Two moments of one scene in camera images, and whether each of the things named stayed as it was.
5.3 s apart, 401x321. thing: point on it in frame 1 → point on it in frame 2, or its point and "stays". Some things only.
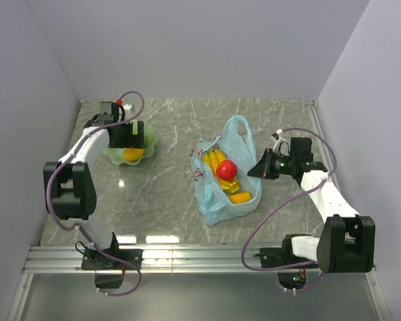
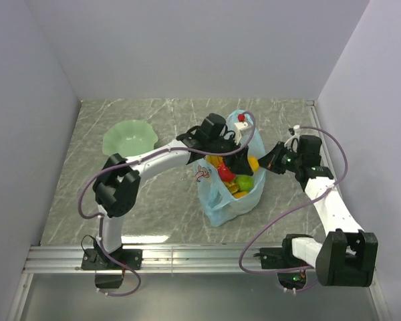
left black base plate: x=92 y=259 stays
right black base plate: x=276 y=257 stays
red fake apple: x=226 y=169 stays
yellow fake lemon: x=133 y=154 → x=254 y=163
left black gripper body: x=125 y=138 → x=222 y=146
